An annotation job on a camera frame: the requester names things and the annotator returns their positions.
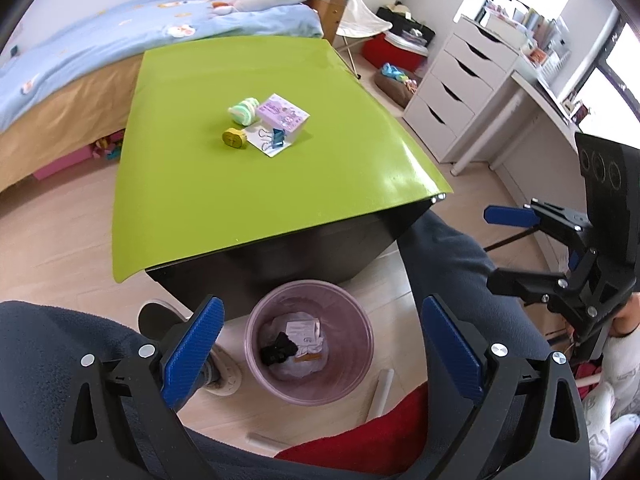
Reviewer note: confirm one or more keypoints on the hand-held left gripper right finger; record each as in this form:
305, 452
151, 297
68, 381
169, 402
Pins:
450, 350

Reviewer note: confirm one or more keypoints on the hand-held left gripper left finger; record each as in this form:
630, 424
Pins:
195, 347

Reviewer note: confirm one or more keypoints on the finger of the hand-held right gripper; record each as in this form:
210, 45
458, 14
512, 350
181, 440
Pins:
515, 280
505, 216

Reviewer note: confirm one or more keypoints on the black socks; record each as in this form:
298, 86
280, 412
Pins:
277, 350

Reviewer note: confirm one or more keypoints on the mauve plastic bin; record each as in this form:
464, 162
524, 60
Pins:
350, 375

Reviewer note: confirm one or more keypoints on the white tissue packet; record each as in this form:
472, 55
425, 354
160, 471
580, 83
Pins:
302, 331

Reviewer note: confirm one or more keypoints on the teal binder clip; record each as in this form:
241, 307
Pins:
276, 137

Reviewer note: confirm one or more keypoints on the person's right hand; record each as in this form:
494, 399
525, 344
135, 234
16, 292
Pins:
630, 317

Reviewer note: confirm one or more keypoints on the black shoe with white sole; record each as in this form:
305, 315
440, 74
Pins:
155, 317

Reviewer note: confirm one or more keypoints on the white tube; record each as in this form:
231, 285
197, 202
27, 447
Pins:
262, 442
380, 395

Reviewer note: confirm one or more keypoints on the white desk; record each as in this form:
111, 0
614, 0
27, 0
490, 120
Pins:
540, 110

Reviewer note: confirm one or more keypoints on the clear plastic bin bag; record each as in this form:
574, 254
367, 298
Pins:
307, 365

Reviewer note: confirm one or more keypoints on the red cloth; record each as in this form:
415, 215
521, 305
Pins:
370, 435

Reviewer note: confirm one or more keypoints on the white drawer unit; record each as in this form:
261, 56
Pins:
450, 95

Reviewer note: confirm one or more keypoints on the person's left leg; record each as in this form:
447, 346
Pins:
45, 340

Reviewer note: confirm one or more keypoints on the brown pet bed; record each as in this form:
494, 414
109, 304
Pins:
395, 92

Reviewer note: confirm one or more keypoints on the green top table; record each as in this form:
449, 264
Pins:
250, 185

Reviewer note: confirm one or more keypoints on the teal toy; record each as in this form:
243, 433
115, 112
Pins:
392, 72

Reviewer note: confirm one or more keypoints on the row of books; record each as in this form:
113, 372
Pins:
530, 25

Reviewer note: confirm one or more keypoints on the red cooler box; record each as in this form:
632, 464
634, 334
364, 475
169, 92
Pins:
390, 55

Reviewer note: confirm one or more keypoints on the small printed card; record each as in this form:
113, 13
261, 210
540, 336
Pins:
265, 147

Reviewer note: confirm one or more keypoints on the yellow tape roll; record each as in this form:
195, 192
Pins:
234, 138

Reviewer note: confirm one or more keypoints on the colourful toy blocks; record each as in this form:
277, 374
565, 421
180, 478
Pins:
107, 147

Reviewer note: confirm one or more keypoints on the black bag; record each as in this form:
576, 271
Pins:
400, 20

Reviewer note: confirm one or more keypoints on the pink storage box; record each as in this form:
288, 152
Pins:
60, 166

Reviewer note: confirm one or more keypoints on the green white rolled socks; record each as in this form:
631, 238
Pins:
244, 111

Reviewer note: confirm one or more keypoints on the purple printed box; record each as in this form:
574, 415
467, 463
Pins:
282, 116

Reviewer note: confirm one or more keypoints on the white folding chair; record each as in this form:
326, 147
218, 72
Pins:
360, 15

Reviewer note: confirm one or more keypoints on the bed with beige skirt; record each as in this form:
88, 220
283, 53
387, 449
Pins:
60, 120

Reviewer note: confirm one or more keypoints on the blue printed blanket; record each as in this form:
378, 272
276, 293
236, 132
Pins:
100, 40

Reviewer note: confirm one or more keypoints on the black frame window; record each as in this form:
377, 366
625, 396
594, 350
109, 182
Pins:
600, 50

